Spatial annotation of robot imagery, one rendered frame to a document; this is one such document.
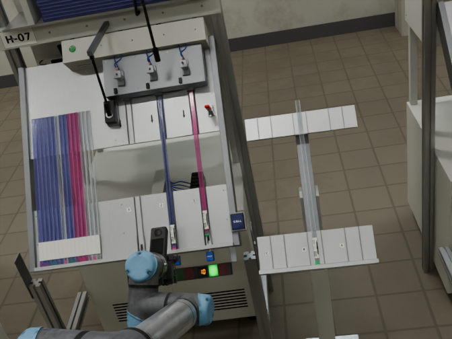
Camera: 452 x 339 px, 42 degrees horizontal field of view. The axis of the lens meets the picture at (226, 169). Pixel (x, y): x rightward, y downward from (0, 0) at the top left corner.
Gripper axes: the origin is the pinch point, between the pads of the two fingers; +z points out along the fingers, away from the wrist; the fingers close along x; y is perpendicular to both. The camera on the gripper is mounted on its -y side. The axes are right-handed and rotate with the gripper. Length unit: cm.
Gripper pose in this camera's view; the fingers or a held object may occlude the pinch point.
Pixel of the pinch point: (169, 259)
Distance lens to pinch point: 181.3
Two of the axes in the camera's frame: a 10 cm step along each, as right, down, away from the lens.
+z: 1.3, 1.7, 9.8
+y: 1.2, 9.7, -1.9
